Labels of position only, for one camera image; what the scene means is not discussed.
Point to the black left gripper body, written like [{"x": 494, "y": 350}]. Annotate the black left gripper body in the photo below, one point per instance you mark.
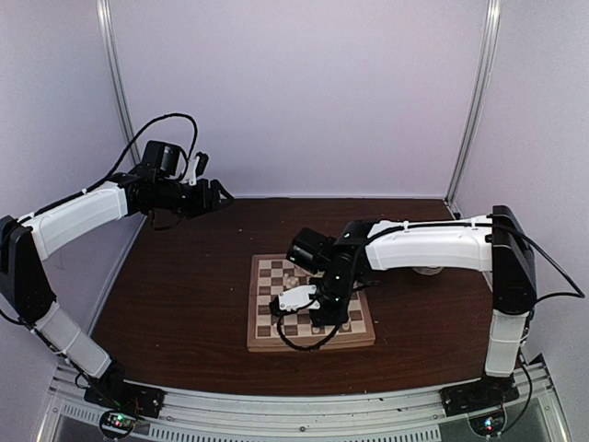
[{"x": 195, "y": 204}]

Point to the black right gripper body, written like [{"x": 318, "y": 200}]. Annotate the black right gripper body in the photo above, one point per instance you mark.
[{"x": 339, "y": 286}]

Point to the wooden chess board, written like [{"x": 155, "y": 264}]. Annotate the wooden chess board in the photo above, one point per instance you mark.
[{"x": 266, "y": 283}]

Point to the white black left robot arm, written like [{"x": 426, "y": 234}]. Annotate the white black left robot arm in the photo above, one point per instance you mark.
[{"x": 57, "y": 265}]

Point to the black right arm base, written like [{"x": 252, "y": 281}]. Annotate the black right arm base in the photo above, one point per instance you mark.
[{"x": 490, "y": 390}]

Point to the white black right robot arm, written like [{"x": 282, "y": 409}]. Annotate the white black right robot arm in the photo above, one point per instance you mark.
[{"x": 493, "y": 243}]

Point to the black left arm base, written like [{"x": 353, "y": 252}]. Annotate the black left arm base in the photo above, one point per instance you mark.
[{"x": 112, "y": 391}]

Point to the white pawn cluster piece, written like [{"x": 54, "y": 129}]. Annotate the white pawn cluster piece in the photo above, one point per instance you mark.
[{"x": 290, "y": 282}]

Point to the white scalloped bowl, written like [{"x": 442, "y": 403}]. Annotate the white scalloped bowl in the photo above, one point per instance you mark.
[{"x": 427, "y": 270}]

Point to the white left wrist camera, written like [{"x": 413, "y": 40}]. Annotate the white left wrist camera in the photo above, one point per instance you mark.
[{"x": 196, "y": 168}]

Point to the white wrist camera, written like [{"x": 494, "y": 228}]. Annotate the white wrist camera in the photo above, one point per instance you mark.
[
  {"x": 295, "y": 299},
  {"x": 196, "y": 168}
]

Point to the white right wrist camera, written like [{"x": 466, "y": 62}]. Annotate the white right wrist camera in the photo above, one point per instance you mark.
[{"x": 295, "y": 299}]

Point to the right aluminium corner post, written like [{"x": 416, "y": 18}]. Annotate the right aluminium corner post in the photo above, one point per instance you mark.
[{"x": 490, "y": 36}]

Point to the aluminium corner post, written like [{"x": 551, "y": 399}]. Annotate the aluminium corner post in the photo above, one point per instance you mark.
[
  {"x": 108, "y": 36},
  {"x": 490, "y": 36}
]

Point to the left aluminium corner post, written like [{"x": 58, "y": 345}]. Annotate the left aluminium corner post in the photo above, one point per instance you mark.
[{"x": 108, "y": 36}]

